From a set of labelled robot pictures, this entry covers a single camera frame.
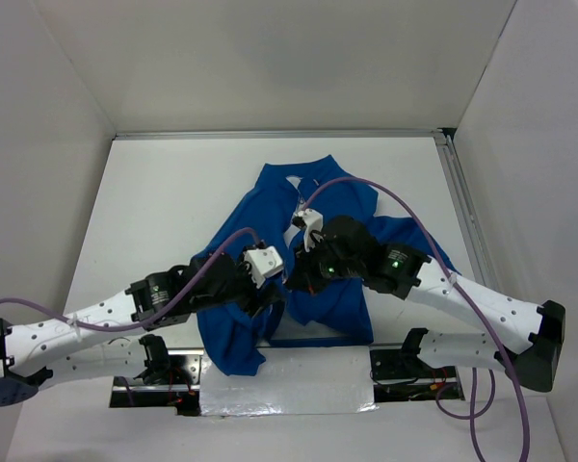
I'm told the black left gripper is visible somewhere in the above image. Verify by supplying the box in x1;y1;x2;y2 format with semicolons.
191;244;280;319

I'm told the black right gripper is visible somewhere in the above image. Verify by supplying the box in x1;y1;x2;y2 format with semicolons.
285;233;363;295

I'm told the blue jacket white lining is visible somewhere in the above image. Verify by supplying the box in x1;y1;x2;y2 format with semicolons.
197;156;443;376

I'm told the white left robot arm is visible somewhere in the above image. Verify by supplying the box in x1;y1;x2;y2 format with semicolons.
0;247;283;407

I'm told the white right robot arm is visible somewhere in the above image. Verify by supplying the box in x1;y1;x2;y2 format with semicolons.
285;209;565;393

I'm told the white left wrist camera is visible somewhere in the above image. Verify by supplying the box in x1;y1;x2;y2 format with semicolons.
243;246;284;289

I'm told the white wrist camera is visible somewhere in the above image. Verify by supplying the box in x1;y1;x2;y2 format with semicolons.
292;208;324;252
243;246;284;289

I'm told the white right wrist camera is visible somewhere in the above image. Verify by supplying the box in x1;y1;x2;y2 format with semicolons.
292;208;324;252

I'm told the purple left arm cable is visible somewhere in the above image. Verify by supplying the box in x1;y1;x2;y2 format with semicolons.
0;227;261;386

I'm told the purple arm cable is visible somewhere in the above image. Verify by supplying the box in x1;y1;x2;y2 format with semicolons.
301;176;531;462
0;227;261;386

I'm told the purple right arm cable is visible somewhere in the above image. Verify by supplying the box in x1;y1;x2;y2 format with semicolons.
301;176;531;462

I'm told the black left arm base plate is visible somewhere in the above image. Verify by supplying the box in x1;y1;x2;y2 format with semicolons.
115;348;203;388

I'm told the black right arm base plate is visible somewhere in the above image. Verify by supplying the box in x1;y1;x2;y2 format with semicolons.
369;347;458;383

